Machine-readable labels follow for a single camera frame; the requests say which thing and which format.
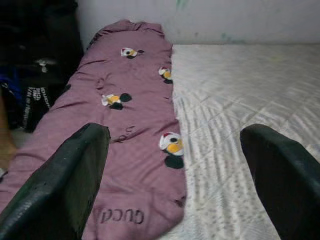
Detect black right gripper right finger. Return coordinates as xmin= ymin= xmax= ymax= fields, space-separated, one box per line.
xmin=239 ymin=123 xmax=320 ymax=240

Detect white quilted mattress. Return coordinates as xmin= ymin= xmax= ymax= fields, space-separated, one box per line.
xmin=159 ymin=43 xmax=320 ymax=240

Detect black bag with white print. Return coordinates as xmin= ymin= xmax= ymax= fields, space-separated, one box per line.
xmin=0 ymin=14 xmax=85 ymax=133

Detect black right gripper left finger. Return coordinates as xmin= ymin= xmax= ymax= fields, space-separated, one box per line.
xmin=0 ymin=122 xmax=111 ymax=240

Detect pink quilt with cartoon print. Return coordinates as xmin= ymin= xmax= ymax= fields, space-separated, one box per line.
xmin=0 ymin=20 xmax=188 ymax=240

